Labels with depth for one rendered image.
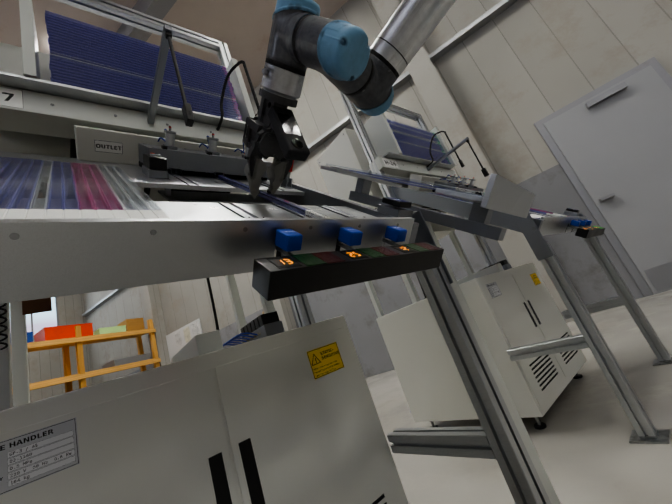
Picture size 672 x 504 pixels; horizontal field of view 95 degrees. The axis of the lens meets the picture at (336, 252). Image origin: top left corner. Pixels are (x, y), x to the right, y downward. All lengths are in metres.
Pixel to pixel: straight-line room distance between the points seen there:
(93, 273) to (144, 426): 0.33
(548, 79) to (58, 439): 4.88
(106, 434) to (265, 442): 0.26
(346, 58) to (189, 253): 0.36
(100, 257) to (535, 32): 5.09
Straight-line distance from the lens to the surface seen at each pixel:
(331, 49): 0.55
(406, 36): 0.67
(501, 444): 0.70
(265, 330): 0.78
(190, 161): 0.92
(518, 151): 4.49
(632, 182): 4.41
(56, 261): 0.37
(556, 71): 4.89
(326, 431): 0.76
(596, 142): 4.49
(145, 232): 0.37
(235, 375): 0.68
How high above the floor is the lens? 0.55
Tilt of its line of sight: 16 degrees up
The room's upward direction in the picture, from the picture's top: 20 degrees counter-clockwise
